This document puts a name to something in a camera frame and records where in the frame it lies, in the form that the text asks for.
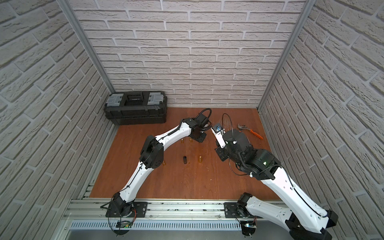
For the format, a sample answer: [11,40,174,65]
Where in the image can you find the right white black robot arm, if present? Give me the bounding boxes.
[212,125,338,240]

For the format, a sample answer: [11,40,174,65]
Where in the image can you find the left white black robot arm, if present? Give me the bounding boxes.
[101,108,212,218]

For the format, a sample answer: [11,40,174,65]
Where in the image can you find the black grey toolbox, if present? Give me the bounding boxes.
[104,91,168,126]

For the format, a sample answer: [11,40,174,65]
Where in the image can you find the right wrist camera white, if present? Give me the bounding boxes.
[211,123,226,149]

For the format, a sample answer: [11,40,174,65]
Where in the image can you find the orange handled pliers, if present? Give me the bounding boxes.
[237,124,264,140]

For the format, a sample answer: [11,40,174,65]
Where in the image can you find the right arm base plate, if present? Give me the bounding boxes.
[224,202,261,219]

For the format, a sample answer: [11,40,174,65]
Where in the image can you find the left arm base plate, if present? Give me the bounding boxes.
[104,202,148,218]

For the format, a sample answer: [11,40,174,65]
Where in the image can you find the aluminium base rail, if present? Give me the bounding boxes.
[62,198,237,221]

